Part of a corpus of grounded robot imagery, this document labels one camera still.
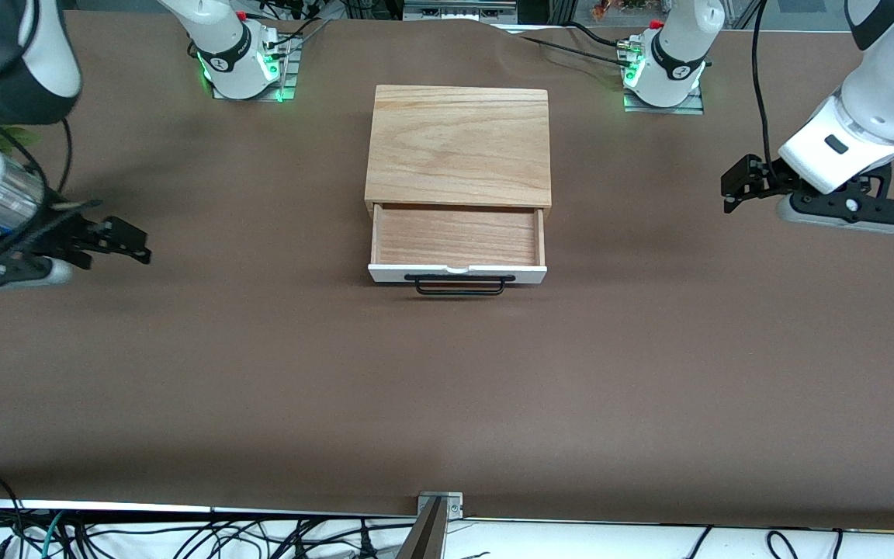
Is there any orange flower bunch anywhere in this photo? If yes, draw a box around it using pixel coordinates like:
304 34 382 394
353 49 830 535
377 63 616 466
591 0 653 22

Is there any long black table cable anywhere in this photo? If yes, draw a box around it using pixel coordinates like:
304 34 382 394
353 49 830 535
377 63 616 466
503 30 638 63

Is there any black cable bundle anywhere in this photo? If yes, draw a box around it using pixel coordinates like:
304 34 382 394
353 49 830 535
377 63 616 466
0 509 417 559

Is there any grey aluminium pole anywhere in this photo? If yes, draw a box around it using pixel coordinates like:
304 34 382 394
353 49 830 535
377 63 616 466
395 497 448 559

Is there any grey power strip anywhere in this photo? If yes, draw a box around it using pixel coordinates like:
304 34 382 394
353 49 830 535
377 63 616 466
403 0 518 23

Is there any light wooden drawer cabinet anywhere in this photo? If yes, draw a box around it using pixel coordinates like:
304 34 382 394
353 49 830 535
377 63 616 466
364 84 554 222

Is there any large red artificial rose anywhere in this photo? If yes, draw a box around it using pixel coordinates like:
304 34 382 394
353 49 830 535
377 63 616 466
0 124 42 155

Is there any black metal drawer handle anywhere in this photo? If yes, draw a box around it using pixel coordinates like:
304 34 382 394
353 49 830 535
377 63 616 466
404 273 516 297

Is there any short black table cable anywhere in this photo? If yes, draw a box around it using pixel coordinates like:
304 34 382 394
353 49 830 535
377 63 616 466
566 21 638 49

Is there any wooden drawer with white front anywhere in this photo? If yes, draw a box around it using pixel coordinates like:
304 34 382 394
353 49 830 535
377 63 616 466
368 203 549 284

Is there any teal cable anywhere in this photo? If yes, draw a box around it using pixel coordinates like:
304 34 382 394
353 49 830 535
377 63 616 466
38 511 66 559

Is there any brown table cover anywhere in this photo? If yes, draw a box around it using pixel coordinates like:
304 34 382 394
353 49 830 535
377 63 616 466
0 8 894 533

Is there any grey metal corner bracket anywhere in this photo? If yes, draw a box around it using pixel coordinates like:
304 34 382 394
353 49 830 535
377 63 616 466
418 491 464 521

